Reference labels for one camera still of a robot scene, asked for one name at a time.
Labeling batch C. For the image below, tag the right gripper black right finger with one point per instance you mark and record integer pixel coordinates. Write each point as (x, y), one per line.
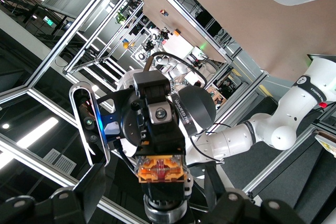
(215, 197)

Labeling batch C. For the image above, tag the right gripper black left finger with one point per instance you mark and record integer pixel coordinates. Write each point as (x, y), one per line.
(89, 192)

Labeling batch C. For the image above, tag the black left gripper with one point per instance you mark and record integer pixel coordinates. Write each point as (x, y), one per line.
(152, 83)

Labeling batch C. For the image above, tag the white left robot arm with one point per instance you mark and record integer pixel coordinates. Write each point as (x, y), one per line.
(236, 140)

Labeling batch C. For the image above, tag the green exit sign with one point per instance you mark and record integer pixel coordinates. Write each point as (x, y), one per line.
(48, 21)

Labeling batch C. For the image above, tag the white wall vent grille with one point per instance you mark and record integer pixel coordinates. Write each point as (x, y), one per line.
(60, 161)

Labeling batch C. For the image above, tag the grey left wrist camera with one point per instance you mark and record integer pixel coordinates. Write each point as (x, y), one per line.
(89, 129)

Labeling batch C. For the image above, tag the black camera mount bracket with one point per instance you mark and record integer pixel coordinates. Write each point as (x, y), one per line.
(113, 100)

